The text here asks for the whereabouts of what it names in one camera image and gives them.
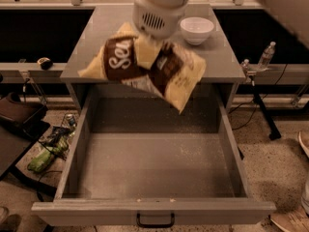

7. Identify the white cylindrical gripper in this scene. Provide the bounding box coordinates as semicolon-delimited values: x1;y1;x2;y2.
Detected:
132;0;189;70

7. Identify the brown sea salt chip bag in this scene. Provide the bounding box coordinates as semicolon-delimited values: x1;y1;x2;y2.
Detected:
78;22;207;111

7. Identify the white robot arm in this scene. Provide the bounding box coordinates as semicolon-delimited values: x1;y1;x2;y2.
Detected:
133;0;309;64

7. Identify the grey cabinet with counter top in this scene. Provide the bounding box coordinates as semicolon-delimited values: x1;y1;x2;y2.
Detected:
61;4;244;111

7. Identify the open grey top drawer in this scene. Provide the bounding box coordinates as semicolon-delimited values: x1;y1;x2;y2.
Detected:
32;83;275;226

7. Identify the green snack bag on floor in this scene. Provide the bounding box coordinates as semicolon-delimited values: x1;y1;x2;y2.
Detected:
27;136;69;173

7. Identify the white ceramic bowl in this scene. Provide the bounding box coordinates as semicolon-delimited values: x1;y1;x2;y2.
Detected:
180;17;214;45

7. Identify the clear plastic water bottle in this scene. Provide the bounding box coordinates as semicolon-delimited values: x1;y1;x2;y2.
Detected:
258;42;276;71

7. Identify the black tripod stand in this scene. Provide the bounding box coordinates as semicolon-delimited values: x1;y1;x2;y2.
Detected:
240;59;281;140

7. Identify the tan shoe upper right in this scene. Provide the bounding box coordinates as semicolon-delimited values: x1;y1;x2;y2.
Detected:
297;130;309;158

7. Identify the tan shoe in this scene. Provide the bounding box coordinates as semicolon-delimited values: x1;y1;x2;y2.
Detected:
297;130;309;158
270;206;309;232

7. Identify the dark shoe lower left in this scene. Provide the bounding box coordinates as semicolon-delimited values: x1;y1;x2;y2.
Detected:
0;206;21;232

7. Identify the tan shoe lower right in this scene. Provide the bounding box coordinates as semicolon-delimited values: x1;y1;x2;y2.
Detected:
270;206;309;232

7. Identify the black drawer handle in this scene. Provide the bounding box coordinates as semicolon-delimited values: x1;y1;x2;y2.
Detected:
136;214;175;229

